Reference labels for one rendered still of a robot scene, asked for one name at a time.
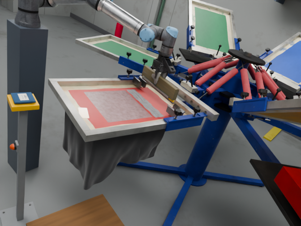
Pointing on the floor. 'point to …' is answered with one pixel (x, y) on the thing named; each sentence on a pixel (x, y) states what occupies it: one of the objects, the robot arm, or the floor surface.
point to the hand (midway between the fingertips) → (158, 83)
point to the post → (22, 134)
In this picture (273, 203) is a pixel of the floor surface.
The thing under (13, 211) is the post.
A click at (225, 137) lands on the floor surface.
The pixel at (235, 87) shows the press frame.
